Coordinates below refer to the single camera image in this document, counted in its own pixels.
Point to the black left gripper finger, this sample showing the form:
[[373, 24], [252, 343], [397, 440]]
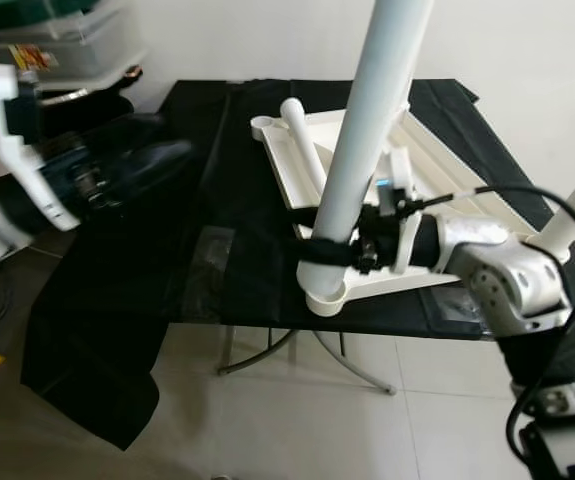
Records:
[[152, 168], [135, 128]]

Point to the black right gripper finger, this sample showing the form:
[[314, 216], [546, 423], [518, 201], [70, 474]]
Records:
[[327, 250]]

